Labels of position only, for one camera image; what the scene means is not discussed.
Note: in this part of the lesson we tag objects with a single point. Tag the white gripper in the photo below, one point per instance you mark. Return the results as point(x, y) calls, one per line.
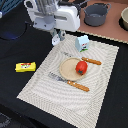
point(49, 15)

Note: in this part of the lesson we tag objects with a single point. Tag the light blue milk carton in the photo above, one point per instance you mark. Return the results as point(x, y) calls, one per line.
point(82, 43)

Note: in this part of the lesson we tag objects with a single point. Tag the red toy tomato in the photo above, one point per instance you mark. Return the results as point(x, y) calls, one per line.
point(81, 67)

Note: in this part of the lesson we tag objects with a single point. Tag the yellow butter box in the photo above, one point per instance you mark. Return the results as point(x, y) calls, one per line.
point(24, 67)

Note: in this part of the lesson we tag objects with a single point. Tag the round wooden plate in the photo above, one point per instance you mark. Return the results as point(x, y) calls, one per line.
point(67, 69)

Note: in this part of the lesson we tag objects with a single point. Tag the large grey pot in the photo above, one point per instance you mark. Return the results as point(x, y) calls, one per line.
point(95, 15)

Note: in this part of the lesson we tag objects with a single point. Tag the brown stove board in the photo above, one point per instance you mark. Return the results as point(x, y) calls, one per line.
point(111, 28)

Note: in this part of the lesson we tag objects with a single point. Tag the beige bowl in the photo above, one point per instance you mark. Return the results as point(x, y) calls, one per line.
point(124, 16)

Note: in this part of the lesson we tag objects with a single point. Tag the beige woven placemat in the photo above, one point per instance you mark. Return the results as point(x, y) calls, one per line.
point(76, 107)

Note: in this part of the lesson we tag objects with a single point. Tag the knife with wooden handle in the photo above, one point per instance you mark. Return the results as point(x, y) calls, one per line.
point(83, 58)

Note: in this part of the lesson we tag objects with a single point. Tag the fork with wooden handle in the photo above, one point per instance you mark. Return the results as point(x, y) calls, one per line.
point(74, 84)

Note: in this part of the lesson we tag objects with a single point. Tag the blue wire basket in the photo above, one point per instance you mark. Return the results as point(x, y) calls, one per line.
point(8, 5)

